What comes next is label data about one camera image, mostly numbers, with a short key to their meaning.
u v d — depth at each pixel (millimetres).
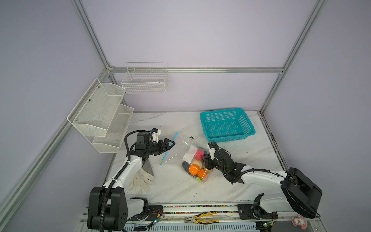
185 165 842
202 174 812
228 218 732
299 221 688
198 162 856
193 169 800
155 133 781
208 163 755
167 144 748
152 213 736
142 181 839
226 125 1114
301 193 428
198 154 856
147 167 863
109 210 400
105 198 392
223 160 634
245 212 732
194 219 712
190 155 822
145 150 659
